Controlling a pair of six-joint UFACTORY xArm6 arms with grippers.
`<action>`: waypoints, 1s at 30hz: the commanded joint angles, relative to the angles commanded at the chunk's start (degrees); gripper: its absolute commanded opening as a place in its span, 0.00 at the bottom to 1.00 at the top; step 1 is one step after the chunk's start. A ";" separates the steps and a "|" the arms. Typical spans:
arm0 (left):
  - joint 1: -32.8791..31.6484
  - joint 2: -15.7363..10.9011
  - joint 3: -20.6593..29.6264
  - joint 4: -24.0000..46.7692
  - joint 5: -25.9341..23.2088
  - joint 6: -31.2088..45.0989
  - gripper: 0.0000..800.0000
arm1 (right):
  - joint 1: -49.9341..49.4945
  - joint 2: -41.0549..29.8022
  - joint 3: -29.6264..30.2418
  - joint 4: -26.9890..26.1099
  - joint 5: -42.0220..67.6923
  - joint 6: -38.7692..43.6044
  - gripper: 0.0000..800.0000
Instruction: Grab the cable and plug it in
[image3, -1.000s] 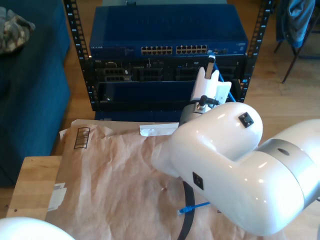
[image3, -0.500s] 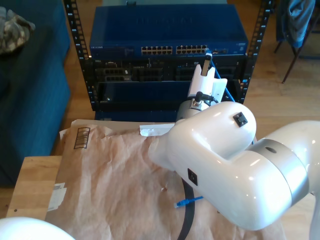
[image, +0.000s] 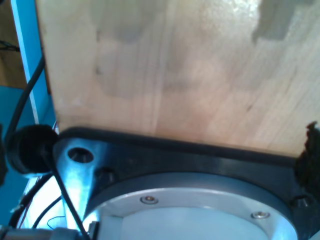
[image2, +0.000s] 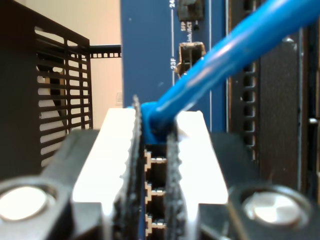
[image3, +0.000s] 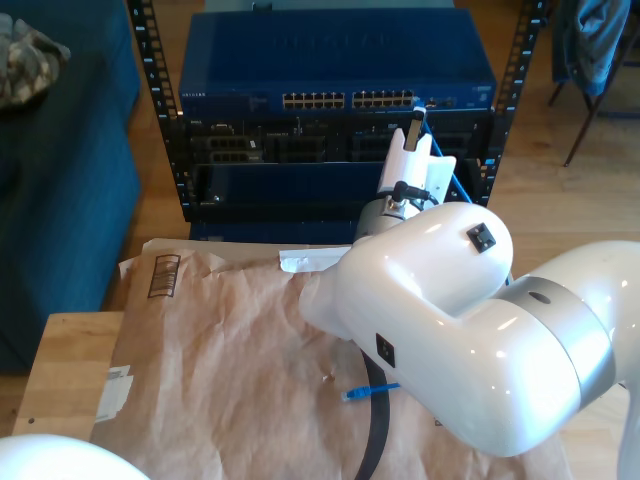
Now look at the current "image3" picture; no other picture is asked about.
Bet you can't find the blue network cable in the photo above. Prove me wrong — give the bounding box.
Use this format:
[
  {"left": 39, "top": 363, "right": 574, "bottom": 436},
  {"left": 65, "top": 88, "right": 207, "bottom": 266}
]
[{"left": 341, "top": 98, "right": 512, "bottom": 404}]

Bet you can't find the black rack server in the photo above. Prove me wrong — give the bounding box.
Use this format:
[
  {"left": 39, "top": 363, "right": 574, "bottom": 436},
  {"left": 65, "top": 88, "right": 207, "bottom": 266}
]
[{"left": 182, "top": 115, "right": 494, "bottom": 164}]

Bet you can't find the long white tape strip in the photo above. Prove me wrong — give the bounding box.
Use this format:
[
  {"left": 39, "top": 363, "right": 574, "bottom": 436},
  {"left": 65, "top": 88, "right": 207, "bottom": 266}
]
[{"left": 278, "top": 244, "right": 354, "bottom": 274}]

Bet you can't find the chair with woven seat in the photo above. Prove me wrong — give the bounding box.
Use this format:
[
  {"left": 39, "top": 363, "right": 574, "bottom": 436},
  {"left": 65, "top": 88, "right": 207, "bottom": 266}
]
[{"left": 547, "top": 0, "right": 640, "bottom": 169}]

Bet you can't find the blue jacket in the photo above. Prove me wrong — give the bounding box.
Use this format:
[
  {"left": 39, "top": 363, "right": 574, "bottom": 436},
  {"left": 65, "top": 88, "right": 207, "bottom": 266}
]
[{"left": 551, "top": 0, "right": 632, "bottom": 96}]

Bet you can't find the brown paper mailer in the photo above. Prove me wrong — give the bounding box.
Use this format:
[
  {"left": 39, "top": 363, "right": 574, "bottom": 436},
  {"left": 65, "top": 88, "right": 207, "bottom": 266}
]
[{"left": 87, "top": 238, "right": 574, "bottom": 480}]

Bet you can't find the blue sofa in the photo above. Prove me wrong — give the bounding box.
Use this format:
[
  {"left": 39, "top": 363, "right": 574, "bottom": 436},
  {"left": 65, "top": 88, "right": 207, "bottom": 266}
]
[{"left": 0, "top": 0, "right": 143, "bottom": 375}]

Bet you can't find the white shipping label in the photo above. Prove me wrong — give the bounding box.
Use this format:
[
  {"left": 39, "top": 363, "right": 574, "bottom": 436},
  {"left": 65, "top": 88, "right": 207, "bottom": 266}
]
[{"left": 93, "top": 364, "right": 135, "bottom": 424}]

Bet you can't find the camouflage cloth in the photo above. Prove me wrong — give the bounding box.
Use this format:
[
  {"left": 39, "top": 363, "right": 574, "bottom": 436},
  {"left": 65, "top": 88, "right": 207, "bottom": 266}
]
[{"left": 0, "top": 12, "right": 72, "bottom": 110}]

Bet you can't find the black gripper connector cable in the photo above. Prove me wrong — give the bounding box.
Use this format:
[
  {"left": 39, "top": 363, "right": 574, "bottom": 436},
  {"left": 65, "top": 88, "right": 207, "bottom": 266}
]
[{"left": 375, "top": 179, "right": 442, "bottom": 207}]

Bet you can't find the blue network switch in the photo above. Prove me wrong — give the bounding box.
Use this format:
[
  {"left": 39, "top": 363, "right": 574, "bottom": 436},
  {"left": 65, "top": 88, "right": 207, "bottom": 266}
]
[{"left": 178, "top": 8, "right": 498, "bottom": 117}]

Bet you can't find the black rack frame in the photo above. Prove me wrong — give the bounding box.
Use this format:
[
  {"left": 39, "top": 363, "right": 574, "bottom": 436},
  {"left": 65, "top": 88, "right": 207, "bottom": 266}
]
[{"left": 124, "top": 0, "right": 551, "bottom": 224}]

